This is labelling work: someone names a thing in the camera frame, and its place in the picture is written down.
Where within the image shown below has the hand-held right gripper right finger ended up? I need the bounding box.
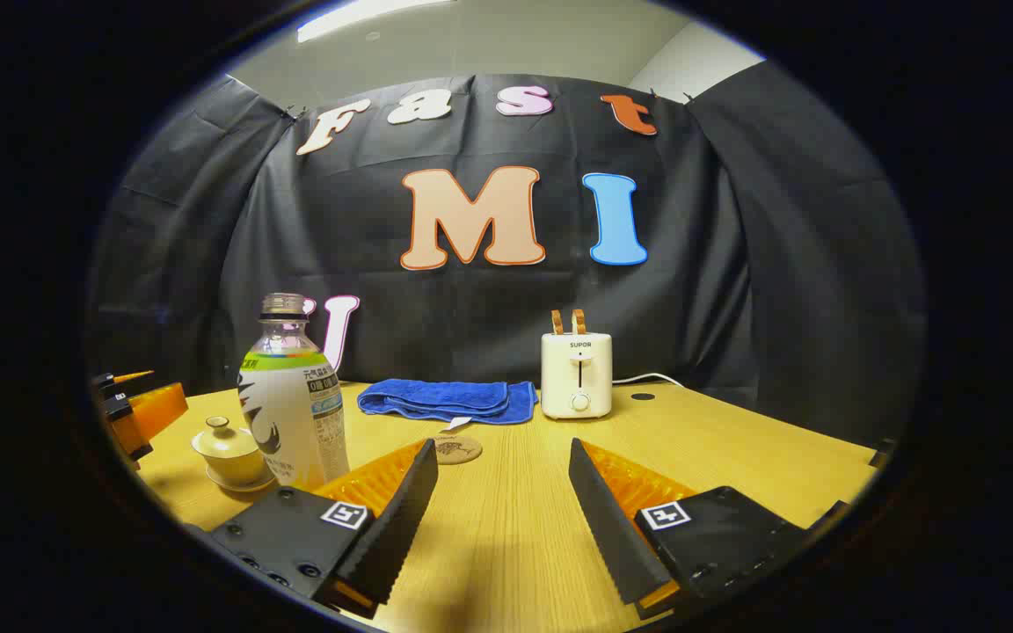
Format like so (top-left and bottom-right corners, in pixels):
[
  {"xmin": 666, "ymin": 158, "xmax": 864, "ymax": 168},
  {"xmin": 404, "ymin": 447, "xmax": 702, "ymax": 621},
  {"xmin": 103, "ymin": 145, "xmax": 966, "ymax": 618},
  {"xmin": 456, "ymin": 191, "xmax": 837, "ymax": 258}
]
[{"xmin": 569, "ymin": 438, "xmax": 850, "ymax": 620}]

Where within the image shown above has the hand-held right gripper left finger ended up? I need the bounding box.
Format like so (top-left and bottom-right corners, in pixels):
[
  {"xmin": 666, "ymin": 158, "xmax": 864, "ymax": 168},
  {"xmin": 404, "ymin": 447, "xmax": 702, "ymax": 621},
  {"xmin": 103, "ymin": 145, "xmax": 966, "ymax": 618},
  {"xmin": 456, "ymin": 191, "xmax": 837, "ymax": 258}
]
[{"xmin": 210, "ymin": 438, "xmax": 439, "ymax": 620}]

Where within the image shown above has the cream teacup lid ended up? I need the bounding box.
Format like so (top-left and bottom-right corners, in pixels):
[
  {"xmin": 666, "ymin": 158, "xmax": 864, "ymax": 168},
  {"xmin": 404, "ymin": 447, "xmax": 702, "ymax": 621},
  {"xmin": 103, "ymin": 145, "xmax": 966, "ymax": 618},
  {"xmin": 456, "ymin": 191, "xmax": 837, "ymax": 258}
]
[{"xmin": 192, "ymin": 416, "xmax": 255, "ymax": 459}]

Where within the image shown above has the round wooden coaster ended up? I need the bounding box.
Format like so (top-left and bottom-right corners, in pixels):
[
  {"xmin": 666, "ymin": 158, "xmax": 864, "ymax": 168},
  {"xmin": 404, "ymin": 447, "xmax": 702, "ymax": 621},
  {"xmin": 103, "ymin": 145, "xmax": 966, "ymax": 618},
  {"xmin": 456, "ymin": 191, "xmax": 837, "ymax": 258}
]
[{"xmin": 430, "ymin": 434, "xmax": 483, "ymax": 465}]

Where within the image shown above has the clear plastic water bottle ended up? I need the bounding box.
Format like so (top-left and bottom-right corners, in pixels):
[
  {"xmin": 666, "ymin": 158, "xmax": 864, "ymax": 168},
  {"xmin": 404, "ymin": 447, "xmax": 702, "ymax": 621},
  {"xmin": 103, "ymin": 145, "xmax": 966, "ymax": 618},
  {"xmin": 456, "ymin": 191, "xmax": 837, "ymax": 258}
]
[{"xmin": 237, "ymin": 293, "xmax": 351, "ymax": 491}]

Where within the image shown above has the cream ceramic saucer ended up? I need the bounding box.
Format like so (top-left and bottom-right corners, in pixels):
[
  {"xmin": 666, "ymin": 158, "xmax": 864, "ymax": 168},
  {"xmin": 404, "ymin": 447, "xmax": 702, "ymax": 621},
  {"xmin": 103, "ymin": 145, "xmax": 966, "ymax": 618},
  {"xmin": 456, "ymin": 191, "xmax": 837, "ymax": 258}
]
[{"xmin": 206, "ymin": 470, "xmax": 277, "ymax": 493}]

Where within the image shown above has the folded blue towel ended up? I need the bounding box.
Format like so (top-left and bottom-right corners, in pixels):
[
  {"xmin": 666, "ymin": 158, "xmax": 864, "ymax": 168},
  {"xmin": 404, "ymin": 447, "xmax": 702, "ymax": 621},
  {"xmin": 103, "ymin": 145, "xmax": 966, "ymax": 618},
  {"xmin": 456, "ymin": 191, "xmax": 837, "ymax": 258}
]
[{"xmin": 357, "ymin": 379, "xmax": 539, "ymax": 432}]

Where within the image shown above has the white toaster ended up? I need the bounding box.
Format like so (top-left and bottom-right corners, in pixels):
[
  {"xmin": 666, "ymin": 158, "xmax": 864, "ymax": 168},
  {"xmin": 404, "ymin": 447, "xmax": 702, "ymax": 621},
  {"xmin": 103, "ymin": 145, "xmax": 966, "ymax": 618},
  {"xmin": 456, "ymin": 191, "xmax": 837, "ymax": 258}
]
[{"xmin": 541, "ymin": 331, "xmax": 613, "ymax": 420}]

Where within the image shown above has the black backdrop cloth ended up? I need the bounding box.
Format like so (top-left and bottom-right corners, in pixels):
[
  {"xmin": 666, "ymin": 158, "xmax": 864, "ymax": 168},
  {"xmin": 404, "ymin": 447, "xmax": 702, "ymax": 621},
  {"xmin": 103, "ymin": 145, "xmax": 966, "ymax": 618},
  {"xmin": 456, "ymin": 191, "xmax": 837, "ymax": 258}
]
[{"xmin": 84, "ymin": 62, "xmax": 925, "ymax": 449}]

